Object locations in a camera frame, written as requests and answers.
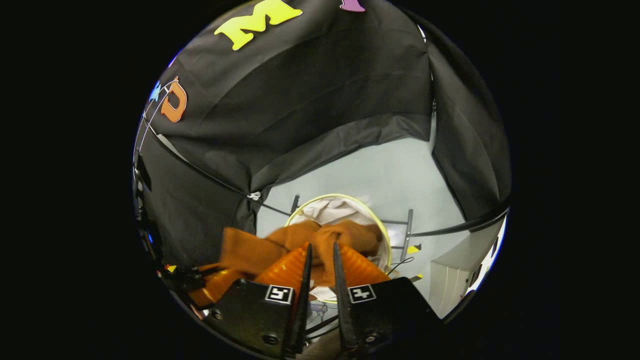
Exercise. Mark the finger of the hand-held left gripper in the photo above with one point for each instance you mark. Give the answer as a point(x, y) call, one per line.
point(215, 287)

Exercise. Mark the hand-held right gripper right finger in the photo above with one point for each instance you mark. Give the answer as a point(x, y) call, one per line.
point(390, 315)

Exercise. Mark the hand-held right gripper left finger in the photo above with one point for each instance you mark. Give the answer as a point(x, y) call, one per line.
point(250, 315)

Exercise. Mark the brown jacket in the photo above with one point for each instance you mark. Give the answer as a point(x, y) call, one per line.
point(250, 252)

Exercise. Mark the white laundry hamper yellow rim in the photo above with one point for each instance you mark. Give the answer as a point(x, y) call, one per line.
point(340, 207)

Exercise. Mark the black clothes rack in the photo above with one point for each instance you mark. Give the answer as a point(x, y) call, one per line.
point(470, 226)

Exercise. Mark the white storage box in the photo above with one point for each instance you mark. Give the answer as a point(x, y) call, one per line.
point(460, 280)

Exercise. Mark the black backdrop cloth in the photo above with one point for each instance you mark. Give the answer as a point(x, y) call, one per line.
point(325, 100)

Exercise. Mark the white rail tie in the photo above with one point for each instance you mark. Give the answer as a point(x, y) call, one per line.
point(254, 195)

